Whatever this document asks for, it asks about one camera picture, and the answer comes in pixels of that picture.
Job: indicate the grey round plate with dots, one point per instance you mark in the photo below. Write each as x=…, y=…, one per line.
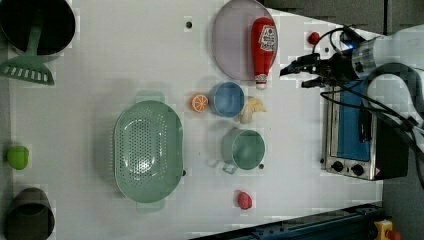
x=231, y=37

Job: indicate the dark grey cup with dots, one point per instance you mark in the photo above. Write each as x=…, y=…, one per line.
x=29, y=216

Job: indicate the black pot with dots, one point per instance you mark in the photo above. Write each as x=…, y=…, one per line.
x=55, y=19

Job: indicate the pink strawberry toy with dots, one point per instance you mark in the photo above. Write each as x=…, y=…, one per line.
x=244, y=201

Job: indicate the yellow peeled banana toy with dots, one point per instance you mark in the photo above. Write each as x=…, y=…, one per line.
x=252, y=105

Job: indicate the yellow red emergency button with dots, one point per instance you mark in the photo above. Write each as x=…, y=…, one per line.
x=385, y=231

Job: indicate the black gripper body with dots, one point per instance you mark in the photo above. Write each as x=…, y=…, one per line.
x=336, y=71

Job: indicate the small red fruit toy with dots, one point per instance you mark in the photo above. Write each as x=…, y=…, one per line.
x=313, y=38

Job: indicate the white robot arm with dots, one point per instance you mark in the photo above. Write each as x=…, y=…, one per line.
x=399, y=54

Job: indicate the blue cup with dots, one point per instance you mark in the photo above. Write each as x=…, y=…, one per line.
x=226, y=99

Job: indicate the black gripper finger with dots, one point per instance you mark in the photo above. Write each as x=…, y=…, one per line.
x=307, y=63
x=317, y=82

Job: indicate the red plush ketchup bottle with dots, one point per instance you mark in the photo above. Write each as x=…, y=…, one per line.
x=263, y=46

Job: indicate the green perforated colander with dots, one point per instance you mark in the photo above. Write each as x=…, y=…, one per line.
x=148, y=151

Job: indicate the blue metal frame rail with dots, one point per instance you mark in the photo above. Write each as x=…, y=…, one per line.
x=353, y=223

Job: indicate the silver toaster oven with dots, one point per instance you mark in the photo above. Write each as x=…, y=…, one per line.
x=358, y=144

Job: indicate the green mug with handle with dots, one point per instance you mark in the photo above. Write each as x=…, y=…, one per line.
x=242, y=149

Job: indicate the green slotted spatula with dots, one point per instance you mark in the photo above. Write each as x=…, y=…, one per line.
x=29, y=67

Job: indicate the orange slice toy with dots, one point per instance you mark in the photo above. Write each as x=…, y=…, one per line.
x=198, y=102

